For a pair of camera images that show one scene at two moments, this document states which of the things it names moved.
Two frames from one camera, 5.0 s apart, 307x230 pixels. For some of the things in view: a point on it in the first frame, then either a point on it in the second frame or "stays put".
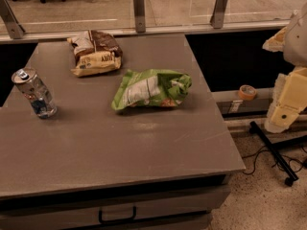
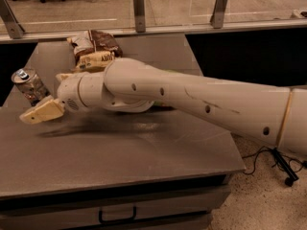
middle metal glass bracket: x=139 y=11 stays put
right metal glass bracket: x=220 y=10 stays put
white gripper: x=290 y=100 -> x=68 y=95
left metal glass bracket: x=14 y=30 stays put
